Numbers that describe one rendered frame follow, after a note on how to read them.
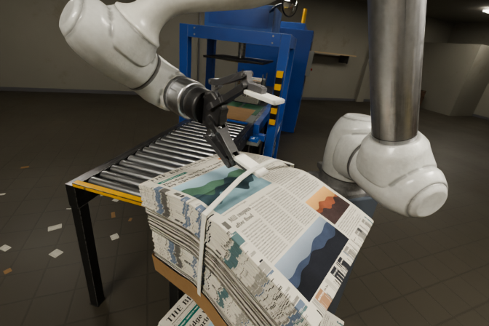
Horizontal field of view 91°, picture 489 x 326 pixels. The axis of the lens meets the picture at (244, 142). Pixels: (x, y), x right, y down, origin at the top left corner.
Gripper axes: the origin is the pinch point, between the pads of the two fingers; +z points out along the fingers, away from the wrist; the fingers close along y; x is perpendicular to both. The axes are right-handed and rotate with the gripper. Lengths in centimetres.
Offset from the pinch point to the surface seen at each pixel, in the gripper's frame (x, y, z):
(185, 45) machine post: -104, 8, -161
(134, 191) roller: -6, 56, -64
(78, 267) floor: 11, 140, -110
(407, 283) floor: -140, 128, 57
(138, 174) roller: -14, 57, -76
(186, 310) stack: 10.9, 47.6, -5.2
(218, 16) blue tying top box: -125, -19, -146
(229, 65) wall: -455, 90, -432
